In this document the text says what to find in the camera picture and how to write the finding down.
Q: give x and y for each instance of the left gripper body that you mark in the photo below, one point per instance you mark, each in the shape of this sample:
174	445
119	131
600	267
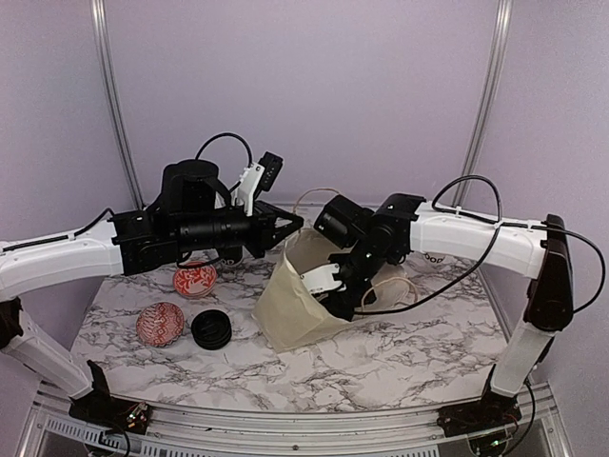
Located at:
255	241

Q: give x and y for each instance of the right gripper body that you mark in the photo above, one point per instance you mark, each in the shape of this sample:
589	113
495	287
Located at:
364	296

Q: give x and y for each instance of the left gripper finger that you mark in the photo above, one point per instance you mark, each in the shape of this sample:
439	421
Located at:
274	236
287	219

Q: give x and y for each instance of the cream paper bag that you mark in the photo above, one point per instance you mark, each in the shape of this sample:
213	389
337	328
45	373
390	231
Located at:
304	300

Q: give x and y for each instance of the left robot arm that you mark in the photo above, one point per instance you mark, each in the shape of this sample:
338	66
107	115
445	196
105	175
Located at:
194	211

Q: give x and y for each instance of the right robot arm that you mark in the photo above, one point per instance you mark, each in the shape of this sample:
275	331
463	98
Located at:
536	249

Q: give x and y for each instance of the black cup with straws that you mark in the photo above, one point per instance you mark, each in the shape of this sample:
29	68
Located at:
231	264

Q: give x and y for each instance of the red floral bowl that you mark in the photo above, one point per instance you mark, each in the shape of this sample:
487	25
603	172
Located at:
195	280

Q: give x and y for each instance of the stack of white cups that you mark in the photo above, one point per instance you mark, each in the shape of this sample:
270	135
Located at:
434	258

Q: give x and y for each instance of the stack of black lids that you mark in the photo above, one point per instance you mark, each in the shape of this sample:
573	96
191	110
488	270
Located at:
211	329

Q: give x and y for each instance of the red patterned bowl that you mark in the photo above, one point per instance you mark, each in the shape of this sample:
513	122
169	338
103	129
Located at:
160	325

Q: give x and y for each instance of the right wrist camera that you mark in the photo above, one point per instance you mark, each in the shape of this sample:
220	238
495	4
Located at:
322	279

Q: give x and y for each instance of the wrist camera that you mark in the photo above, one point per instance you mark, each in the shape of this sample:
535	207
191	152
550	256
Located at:
322	279
256	178

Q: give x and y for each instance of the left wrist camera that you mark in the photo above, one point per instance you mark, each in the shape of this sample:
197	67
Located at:
256	178

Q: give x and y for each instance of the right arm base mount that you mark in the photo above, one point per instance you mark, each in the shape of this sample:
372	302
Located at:
491	410

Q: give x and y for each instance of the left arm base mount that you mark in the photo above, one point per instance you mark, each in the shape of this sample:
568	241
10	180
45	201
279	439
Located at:
98	406

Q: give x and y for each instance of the left aluminium post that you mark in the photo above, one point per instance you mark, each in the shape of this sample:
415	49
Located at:
102	41

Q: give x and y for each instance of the aluminium post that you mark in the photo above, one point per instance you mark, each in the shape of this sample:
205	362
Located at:
102	41
490	85

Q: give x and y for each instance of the aluminium front rail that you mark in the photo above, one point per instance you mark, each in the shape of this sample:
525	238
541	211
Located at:
196	431

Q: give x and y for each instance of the right aluminium post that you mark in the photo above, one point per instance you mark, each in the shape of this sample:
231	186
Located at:
490	85

